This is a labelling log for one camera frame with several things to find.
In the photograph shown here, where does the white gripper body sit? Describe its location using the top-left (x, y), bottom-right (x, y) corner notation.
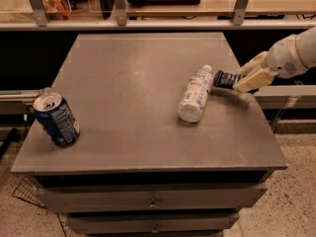
top-left (266, 34), bottom-right (309, 79)

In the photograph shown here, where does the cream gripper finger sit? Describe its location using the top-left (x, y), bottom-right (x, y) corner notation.
top-left (239, 51), bottom-right (268, 76)
top-left (233, 66), bottom-right (277, 93)

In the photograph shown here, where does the dark blue rxbar wrapper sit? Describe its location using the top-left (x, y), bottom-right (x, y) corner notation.
top-left (213, 70), bottom-right (243, 89)

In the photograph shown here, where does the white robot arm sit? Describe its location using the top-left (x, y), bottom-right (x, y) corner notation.
top-left (233, 27), bottom-right (316, 93)

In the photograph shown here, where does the grey wooden drawer cabinet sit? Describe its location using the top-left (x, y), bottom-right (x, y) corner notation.
top-left (12, 33), bottom-right (286, 237)

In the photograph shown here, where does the lower grey drawer front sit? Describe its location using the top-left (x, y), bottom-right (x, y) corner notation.
top-left (67, 213), bottom-right (239, 235)

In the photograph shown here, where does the grey drawer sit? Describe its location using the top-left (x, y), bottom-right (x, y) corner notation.
top-left (36, 183), bottom-right (268, 213)
top-left (67, 213), bottom-right (239, 235)

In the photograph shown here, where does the upper drawer metal knob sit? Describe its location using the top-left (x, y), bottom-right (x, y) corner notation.
top-left (148, 198), bottom-right (158, 209)

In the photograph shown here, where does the drawer metal knob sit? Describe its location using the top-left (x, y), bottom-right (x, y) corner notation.
top-left (148, 198), bottom-right (158, 209)
top-left (151, 225), bottom-right (160, 234)

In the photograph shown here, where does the clear acrylic box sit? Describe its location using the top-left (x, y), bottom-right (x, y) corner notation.
top-left (66, 0), bottom-right (115, 21)

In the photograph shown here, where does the lower drawer metal knob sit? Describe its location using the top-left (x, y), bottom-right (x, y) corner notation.
top-left (151, 225), bottom-right (160, 234)

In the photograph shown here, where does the orange snack bag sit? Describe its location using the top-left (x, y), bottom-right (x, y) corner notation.
top-left (41, 0), bottom-right (71, 20)

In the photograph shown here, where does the blue soda can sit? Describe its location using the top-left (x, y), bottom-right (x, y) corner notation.
top-left (33, 92), bottom-right (80, 147)

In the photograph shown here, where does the upper grey drawer front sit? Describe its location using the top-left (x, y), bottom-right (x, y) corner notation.
top-left (36, 183), bottom-right (268, 213)

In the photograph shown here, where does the right grey metal bracket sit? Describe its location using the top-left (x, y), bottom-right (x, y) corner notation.
top-left (230, 0), bottom-right (249, 26)

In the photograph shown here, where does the grey metal bracket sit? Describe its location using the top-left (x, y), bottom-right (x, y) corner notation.
top-left (29, 0), bottom-right (49, 27)
top-left (230, 0), bottom-right (249, 26)
top-left (115, 0), bottom-right (127, 26)

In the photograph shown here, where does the middle grey metal bracket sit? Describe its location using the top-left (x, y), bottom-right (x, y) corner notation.
top-left (115, 0), bottom-right (127, 26)

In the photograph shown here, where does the left grey metal bracket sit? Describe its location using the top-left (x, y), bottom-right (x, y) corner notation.
top-left (29, 0), bottom-right (49, 27)

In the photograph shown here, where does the black wire grid rack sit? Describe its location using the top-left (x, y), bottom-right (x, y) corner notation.
top-left (12, 177), bottom-right (44, 208)

